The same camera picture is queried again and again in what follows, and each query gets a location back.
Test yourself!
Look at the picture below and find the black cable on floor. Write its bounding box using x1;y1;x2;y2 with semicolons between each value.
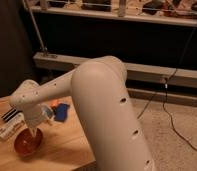
135;68;197;171

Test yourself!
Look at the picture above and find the light blue rounded object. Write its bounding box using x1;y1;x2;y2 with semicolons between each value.
42;106;54;119

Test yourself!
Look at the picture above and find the dark blue block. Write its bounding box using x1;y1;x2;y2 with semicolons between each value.
55;103;69;122

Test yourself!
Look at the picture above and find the black striped flat object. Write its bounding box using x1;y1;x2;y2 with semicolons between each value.
1;108;17;122

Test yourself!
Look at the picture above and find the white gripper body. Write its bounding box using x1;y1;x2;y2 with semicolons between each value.
23;105;48;128

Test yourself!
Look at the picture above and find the metal shelf rack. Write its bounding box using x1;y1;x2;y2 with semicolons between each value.
22;0;197;55

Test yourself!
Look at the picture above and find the orange ceramic bowl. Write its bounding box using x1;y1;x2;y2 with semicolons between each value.
14;128;43;156

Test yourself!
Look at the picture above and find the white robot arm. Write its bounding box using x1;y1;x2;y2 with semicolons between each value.
9;56;157;171

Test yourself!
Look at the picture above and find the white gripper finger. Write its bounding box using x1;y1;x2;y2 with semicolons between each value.
29;127;37;137
44;118;52;126

